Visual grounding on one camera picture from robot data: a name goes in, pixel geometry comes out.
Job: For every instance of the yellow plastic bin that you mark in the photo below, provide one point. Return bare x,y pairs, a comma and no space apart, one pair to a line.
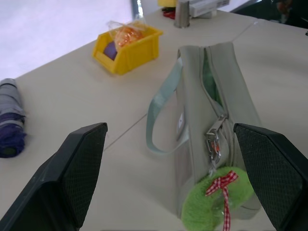
131,53

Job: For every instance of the white box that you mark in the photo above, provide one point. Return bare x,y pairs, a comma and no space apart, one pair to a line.
207,6

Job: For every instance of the purple item in bin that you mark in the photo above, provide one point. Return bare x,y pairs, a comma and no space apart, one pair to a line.
110,50

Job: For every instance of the purple folded umbrella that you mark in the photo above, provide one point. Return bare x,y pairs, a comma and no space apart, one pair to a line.
10,115

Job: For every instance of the yellow object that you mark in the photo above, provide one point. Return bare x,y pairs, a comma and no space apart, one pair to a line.
166,3

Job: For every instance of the silver metal cylinder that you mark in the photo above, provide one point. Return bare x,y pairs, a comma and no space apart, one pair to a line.
182,13

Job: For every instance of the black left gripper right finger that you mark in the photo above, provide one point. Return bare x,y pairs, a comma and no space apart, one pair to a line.
272,173

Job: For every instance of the grey-green zip bag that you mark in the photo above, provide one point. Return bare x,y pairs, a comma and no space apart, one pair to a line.
192,101

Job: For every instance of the clear bag of orange snacks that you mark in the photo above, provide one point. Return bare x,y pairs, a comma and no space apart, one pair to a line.
126,33

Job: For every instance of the red object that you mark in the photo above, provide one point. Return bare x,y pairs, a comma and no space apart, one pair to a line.
169,13

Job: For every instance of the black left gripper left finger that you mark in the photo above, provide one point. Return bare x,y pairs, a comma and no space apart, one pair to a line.
60,183

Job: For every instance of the green fuzzy pom-pom charm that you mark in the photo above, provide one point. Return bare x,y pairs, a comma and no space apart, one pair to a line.
204,207

